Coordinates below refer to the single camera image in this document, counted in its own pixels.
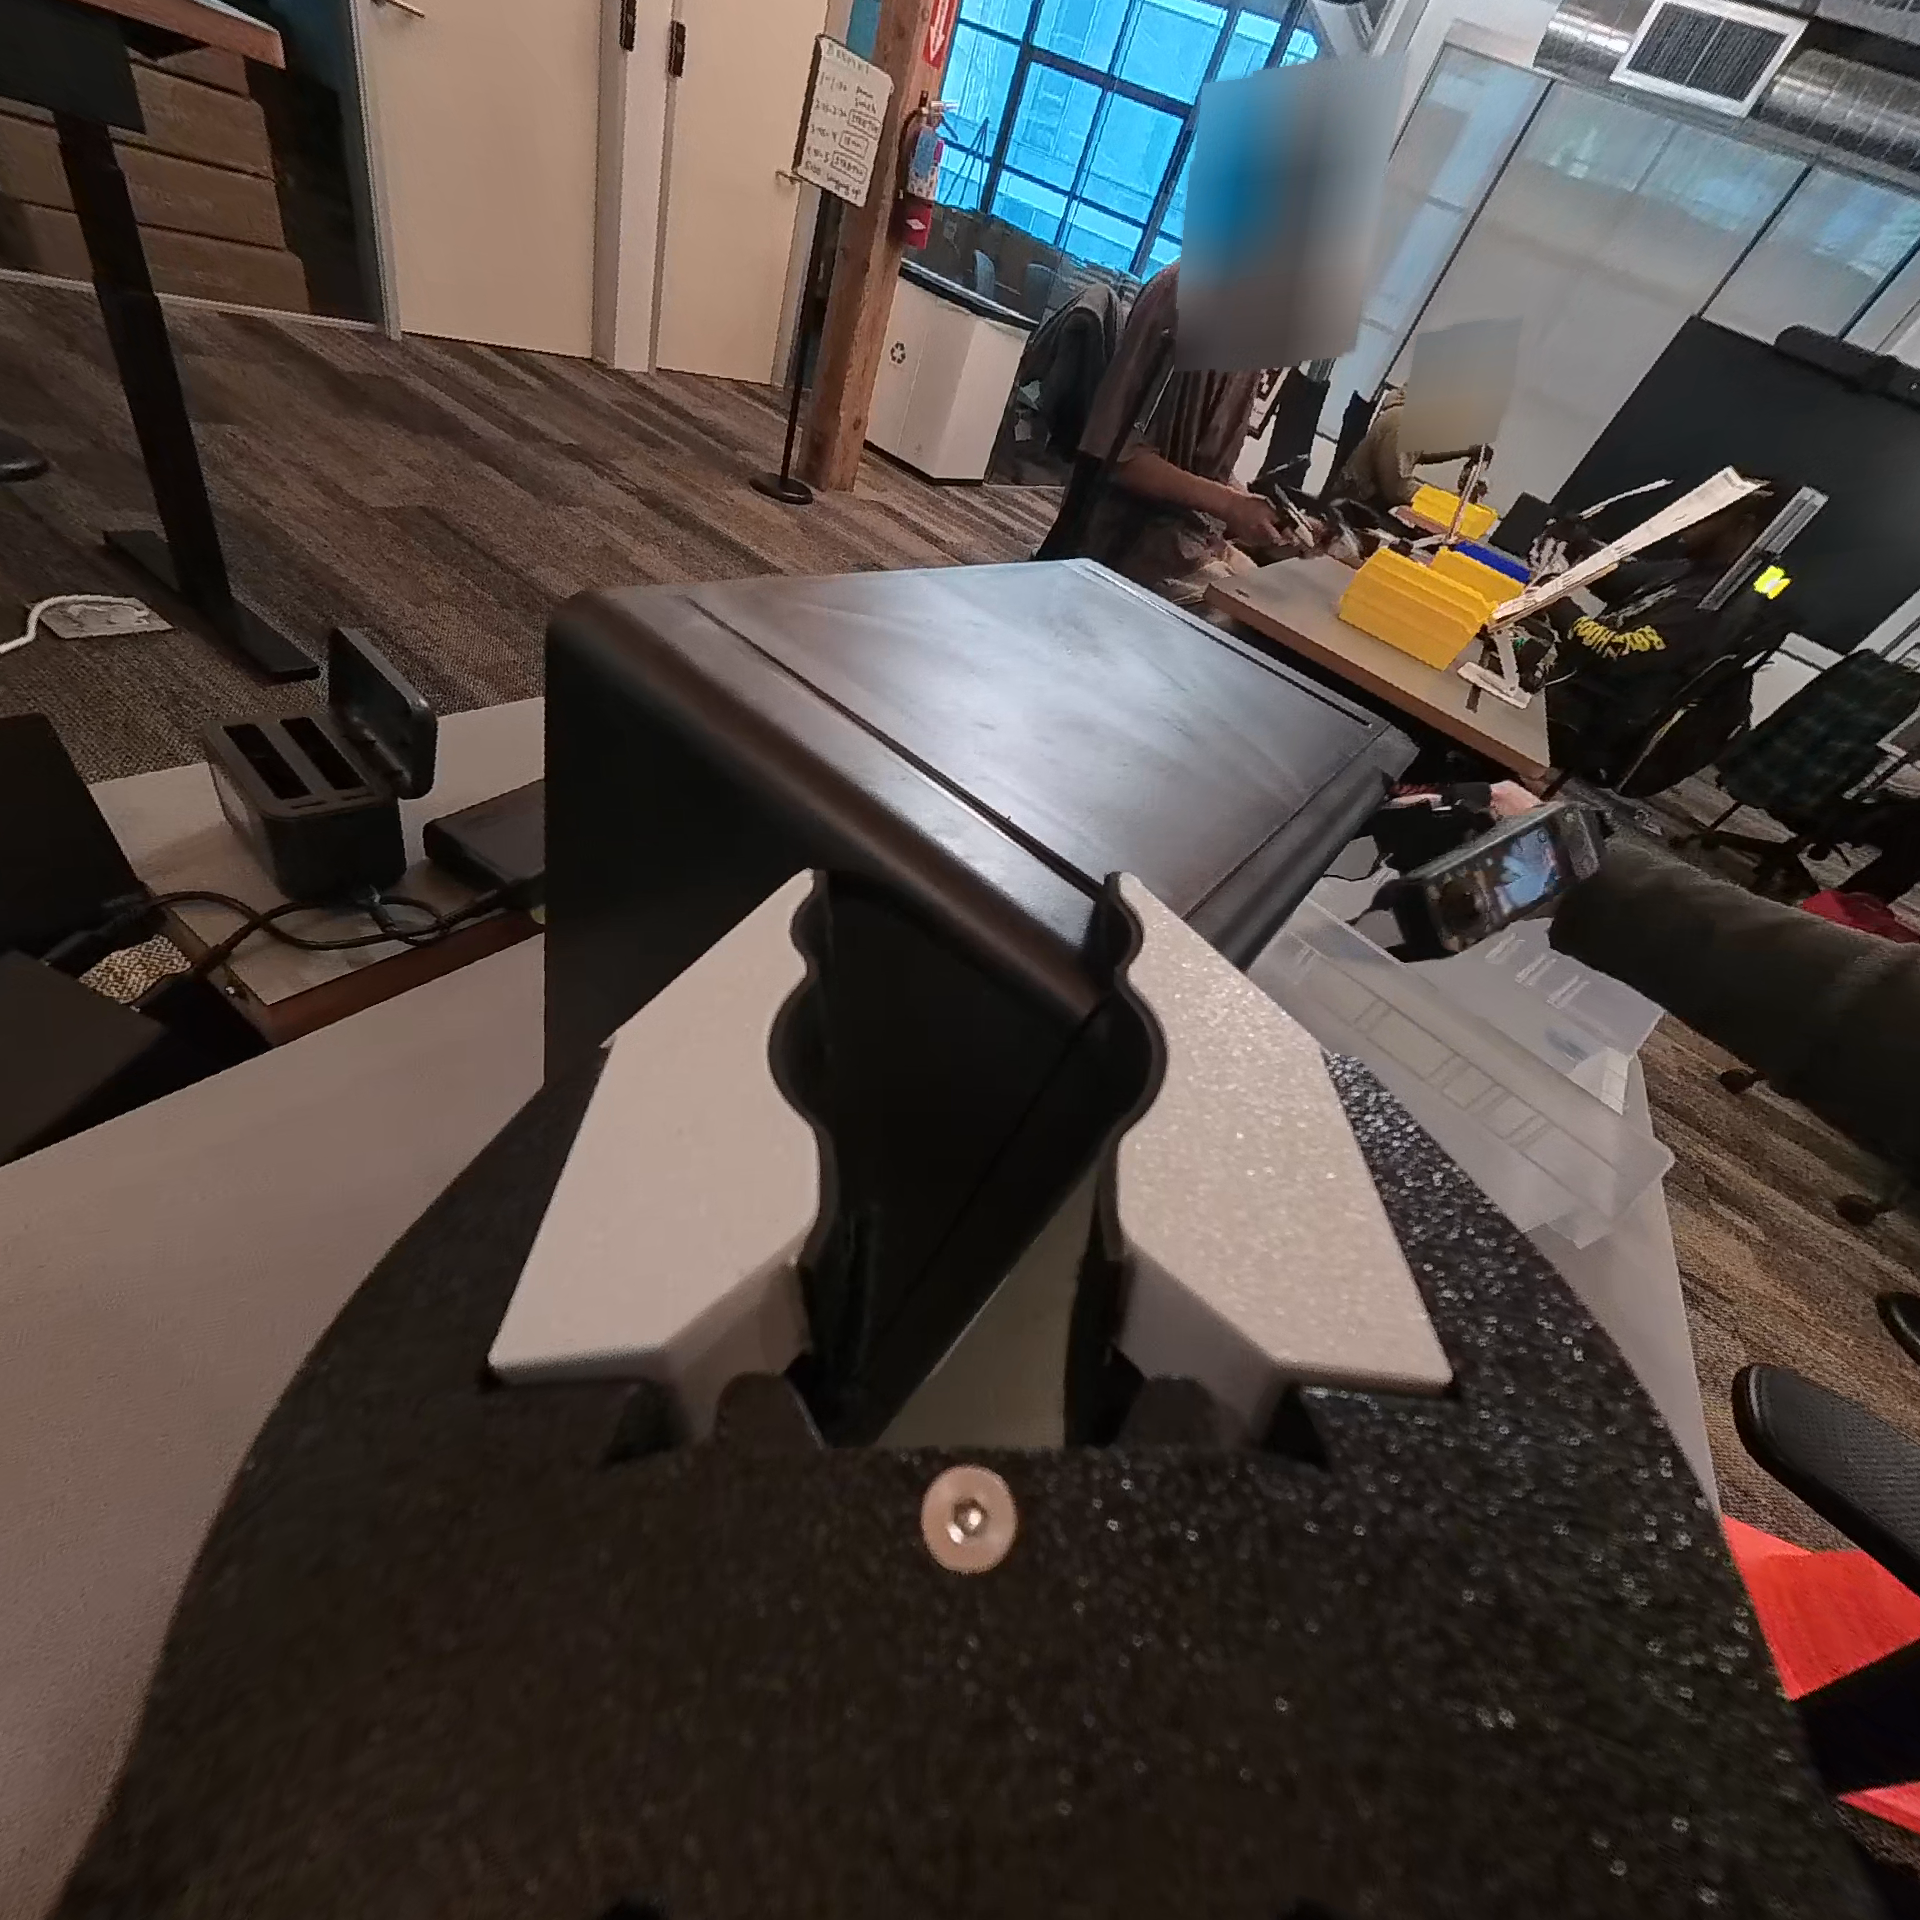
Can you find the dark plaid office chair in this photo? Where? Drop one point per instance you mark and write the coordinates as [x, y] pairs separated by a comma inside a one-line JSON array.
[[1816, 751]]

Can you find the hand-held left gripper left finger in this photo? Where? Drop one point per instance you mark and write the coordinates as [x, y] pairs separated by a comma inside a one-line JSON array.
[[660, 1200]]

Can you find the black flat box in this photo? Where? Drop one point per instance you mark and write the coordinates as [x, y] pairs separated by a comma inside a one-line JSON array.
[[68, 1051]]

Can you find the black battery charger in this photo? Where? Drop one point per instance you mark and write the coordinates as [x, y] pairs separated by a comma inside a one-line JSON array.
[[308, 809]]

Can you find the large clear plastic bin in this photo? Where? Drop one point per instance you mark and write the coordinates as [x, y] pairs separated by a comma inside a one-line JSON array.
[[1471, 1080]]

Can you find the white door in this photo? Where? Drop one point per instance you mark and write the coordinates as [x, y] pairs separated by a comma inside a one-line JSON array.
[[743, 181], [486, 181]]

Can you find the slanted white board stand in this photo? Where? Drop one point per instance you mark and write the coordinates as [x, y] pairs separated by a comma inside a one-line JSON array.
[[1664, 525]]

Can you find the black power bank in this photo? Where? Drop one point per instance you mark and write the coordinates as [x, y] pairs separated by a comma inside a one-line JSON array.
[[486, 847]]

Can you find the black monitor screen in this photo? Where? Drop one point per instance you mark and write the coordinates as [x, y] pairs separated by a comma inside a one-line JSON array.
[[1695, 420]]

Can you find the black flat panel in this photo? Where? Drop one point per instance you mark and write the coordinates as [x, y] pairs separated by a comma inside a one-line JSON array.
[[60, 841]]

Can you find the black round base stand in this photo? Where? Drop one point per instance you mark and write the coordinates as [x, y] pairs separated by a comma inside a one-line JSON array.
[[18, 458]]

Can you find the stack of cardboard boxes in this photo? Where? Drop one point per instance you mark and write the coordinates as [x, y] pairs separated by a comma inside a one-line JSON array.
[[195, 195]]

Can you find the black object with red trim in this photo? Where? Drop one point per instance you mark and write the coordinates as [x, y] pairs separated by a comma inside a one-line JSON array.
[[1801, 1607]]

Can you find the white floor outlet plate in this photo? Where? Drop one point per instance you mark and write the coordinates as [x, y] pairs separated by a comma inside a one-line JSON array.
[[102, 616]]

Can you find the grey top desk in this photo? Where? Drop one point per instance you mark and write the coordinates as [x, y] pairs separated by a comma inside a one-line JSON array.
[[1351, 662]]

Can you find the stack of yellow bins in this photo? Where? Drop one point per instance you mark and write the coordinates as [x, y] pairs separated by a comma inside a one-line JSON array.
[[1403, 609]]

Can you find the silver ceiling duct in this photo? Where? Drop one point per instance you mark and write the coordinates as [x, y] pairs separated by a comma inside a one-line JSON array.
[[1859, 98]]

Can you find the red bin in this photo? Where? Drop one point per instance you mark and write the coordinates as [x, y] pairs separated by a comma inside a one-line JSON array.
[[1869, 915]]

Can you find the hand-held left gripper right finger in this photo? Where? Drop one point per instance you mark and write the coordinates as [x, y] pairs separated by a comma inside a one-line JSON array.
[[1275, 1200]]

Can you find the black drawer cabinet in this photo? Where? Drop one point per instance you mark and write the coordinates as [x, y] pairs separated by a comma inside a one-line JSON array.
[[1019, 706]]

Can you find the wooden edged desk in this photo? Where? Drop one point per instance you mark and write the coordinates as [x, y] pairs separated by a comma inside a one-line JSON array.
[[144, 377]]

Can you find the whiteboard sign stand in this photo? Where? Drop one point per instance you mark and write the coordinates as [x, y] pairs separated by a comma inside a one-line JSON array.
[[843, 129]]

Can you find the white recycling bin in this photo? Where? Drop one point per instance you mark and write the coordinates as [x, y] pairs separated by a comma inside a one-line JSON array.
[[945, 382]]

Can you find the red fire extinguisher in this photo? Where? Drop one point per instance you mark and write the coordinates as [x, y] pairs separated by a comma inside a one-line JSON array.
[[918, 173]]

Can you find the office chair with grey jacket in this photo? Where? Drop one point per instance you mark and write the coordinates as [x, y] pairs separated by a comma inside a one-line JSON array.
[[1073, 368]]

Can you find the wooden pillar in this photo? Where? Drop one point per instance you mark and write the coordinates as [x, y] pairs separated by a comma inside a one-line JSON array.
[[863, 300]]

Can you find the ceiling air vent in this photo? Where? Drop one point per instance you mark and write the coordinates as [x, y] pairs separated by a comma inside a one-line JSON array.
[[1703, 50]]

